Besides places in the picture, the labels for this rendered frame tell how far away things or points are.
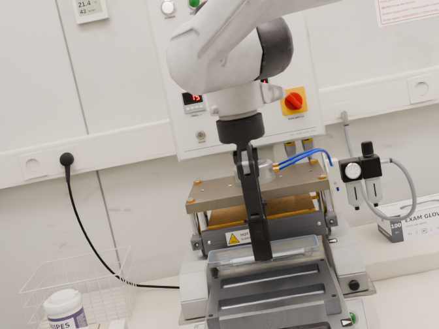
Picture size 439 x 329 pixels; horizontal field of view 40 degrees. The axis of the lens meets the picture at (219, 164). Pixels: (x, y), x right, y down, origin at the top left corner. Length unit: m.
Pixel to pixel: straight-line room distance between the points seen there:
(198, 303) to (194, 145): 0.39
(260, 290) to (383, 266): 0.62
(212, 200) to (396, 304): 0.53
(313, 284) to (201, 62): 0.40
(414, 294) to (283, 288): 0.56
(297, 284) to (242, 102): 0.30
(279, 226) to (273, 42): 0.40
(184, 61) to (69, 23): 1.00
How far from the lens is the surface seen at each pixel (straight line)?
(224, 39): 0.75
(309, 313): 0.89
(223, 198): 1.13
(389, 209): 1.72
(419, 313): 1.41
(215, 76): 0.81
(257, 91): 0.95
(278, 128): 1.32
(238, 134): 0.94
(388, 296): 1.49
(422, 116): 1.84
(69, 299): 1.46
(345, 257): 1.09
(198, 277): 1.11
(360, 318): 1.09
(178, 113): 1.33
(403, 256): 1.58
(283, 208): 1.18
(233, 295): 0.99
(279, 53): 0.86
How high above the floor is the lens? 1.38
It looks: 11 degrees down
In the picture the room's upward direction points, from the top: 11 degrees counter-clockwise
